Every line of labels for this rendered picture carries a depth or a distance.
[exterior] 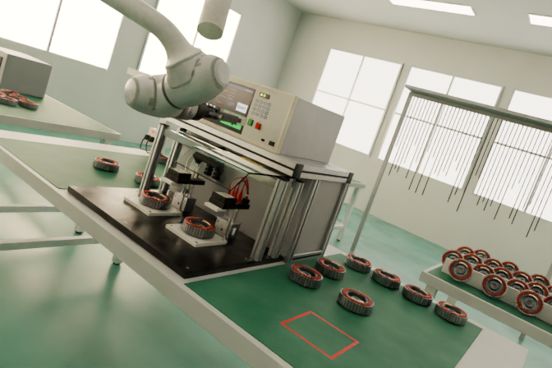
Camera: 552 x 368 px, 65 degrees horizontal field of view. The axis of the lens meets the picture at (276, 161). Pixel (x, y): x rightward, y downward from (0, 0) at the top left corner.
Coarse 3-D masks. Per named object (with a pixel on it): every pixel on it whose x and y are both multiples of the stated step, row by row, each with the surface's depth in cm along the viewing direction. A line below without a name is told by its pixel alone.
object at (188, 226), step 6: (186, 222) 141; (192, 222) 146; (198, 222) 148; (204, 222) 148; (210, 222) 148; (186, 228) 140; (192, 228) 139; (198, 228) 139; (204, 228) 140; (210, 228) 142; (192, 234) 139; (198, 234) 139; (204, 234) 140; (210, 234) 142
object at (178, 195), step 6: (180, 192) 171; (174, 198) 170; (180, 198) 168; (186, 198) 166; (192, 198) 168; (174, 204) 169; (180, 204) 168; (186, 204) 166; (192, 204) 169; (186, 210) 168; (192, 210) 170
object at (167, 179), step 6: (168, 168) 162; (174, 168) 163; (180, 168) 166; (168, 174) 162; (174, 174) 160; (180, 174) 159; (186, 174) 162; (162, 180) 160; (168, 180) 160; (174, 180) 160; (180, 180) 160; (186, 180) 162; (192, 180) 165; (198, 180) 168; (192, 186) 168; (186, 192) 169
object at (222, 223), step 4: (220, 216) 157; (216, 220) 157; (220, 220) 155; (224, 220) 154; (228, 220) 156; (216, 224) 156; (220, 224) 155; (224, 224) 154; (232, 224) 153; (236, 224) 154; (240, 224) 156; (216, 228) 156; (220, 228) 155; (224, 228) 154; (220, 232) 155; (224, 232) 154; (228, 232) 153; (236, 232) 156; (228, 236) 153; (236, 236) 157
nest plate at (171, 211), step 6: (126, 198) 156; (132, 198) 157; (138, 198) 160; (132, 204) 153; (138, 204) 153; (144, 210) 150; (150, 210) 151; (156, 210) 153; (162, 210) 155; (168, 210) 158; (174, 210) 160
